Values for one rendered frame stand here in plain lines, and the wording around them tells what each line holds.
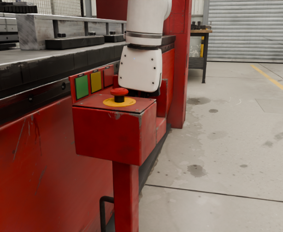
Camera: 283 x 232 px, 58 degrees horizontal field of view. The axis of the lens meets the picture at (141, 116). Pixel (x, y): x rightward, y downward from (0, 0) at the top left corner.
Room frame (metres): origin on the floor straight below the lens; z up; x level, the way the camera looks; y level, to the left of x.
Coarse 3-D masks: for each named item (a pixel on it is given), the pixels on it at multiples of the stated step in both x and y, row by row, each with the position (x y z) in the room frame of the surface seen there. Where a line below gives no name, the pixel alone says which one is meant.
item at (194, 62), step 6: (192, 24) 4.81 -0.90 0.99; (198, 24) 4.79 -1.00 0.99; (192, 30) 4.54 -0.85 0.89; (198, 30) 4.52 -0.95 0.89; (204, 30) 4.50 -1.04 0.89; (210, 30) 4.48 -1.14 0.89; (204, 36) 6.15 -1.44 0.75; (204, 42) 6.15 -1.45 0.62; (204, 48) 6.14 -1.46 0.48; (204, 54) 4.54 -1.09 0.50; (192, 60) 5.56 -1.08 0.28; (198, 60) 5.56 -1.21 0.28; (204, 60) 4.54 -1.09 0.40; (192, 66) 4.66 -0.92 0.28; (198, 66) 4.66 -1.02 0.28; (204, 66) 4.53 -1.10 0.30; (204, 72) 4.53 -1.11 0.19; (204, 78) 4.53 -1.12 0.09
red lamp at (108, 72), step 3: (108, 69) 0.68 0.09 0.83; (111, 69) 0.69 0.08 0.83; (105, 72) 0.66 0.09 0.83; (108, 72) 0.68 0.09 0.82; (111, 72) 0.69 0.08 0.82; (105, 75) 0.66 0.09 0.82; (108, 75) 0.67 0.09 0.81; (111, 75) 0.69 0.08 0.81; (105, 78) 0.66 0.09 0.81; (108, 78) 0.67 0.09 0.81; (111, 78) 0.69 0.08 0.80; (105, 81) 0.66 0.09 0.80; (108, 81) 0.67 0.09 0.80; (111, 81) 0.69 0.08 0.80; (105, 84) 0.66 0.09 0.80; (108, 84) 0.67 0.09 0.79; (111, 84) 0.69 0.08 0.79
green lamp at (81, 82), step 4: (84, 76) 0.57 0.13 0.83; (76, 80) 0.54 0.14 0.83; (80, 80) 0.55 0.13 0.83; (84, 80) 0.57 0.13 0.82; (76, 84) 0.54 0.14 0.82; (80, 84) 0.55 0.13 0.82; (84, 84) 0.57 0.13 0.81; (76, 88) 0.54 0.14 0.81; (80, 88) 0.55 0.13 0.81; (84, 88) 0.56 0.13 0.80; (80, 92) 0.55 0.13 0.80; (84, 92) 0.56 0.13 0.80; (80, 96) 0.55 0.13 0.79
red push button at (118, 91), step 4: (116, 88) 0.54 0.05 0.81; (120, 88) 0.54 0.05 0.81; (124, 88) 0.55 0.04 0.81; (112, 92) 0.53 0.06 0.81; (116, 92) 0.52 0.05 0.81; (120, 92) 0.52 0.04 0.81; (124, 92) 0.53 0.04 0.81; (128, 92) 0.54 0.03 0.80; (116, 96) 0.53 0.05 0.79; (120, 96) 0.53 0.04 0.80; (116, 100) 0.53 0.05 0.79; (120, 100) 0.53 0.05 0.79
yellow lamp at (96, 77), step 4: (96, 72) 0.62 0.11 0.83; (92, 76) 0.60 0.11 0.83; (96, 76) 0.62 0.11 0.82; (100, 76) 0.64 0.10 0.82; (92, 80) 0.60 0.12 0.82; (96, 80) 0.62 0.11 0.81; (100, 80) 0.63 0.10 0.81; (92, 84) 0.60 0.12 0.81; (96, 84) 0.61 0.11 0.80; (100, 84) 0.63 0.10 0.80; (92, 88) 0.60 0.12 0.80; (96, 88) 0.61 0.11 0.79; (100, 88) 0.63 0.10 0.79; (92, 92) 0.60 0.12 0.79
